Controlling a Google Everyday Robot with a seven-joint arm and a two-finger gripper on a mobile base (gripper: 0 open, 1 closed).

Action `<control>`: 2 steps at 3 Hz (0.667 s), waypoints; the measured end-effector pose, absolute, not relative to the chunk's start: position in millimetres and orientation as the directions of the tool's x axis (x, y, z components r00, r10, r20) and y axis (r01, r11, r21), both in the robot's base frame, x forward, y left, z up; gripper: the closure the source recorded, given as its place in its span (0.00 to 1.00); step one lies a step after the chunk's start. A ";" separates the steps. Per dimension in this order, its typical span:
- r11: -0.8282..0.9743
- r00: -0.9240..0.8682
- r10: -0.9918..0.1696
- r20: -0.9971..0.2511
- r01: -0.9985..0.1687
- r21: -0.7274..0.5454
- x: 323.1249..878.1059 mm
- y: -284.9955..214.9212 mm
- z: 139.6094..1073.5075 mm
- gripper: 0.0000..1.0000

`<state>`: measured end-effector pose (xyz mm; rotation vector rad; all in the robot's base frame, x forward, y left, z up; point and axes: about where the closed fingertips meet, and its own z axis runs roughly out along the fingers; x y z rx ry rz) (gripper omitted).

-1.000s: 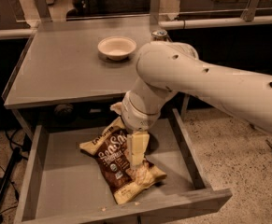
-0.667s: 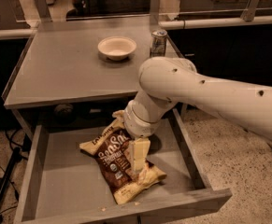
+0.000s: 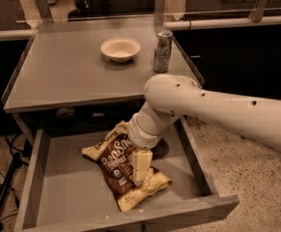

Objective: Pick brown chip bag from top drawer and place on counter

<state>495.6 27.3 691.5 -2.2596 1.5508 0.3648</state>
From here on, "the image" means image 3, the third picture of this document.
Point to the white bowl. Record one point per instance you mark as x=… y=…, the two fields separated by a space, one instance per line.
x=120 y=50

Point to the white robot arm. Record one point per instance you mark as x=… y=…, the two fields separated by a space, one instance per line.
x=168 y=97

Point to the brown chip bag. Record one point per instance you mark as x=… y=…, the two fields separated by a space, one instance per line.
x=111 y=156

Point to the grey counter cabinet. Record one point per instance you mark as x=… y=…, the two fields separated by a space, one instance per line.
x=67 y=69

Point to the white horizontal rail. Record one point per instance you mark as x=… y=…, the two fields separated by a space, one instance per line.
x=135 y=23

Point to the grey open drawer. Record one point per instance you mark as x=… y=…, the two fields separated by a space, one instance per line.
x=65 y=192

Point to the black metal floor bar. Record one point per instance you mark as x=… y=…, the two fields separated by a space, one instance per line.
x=5 y=186

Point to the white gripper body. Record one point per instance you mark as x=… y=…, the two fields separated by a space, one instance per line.
x=137 y=136

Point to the silver drink can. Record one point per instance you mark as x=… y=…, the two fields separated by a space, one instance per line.
x=163 y=48

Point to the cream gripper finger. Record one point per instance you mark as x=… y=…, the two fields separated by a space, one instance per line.
x=131 y=156
x=141 y=161

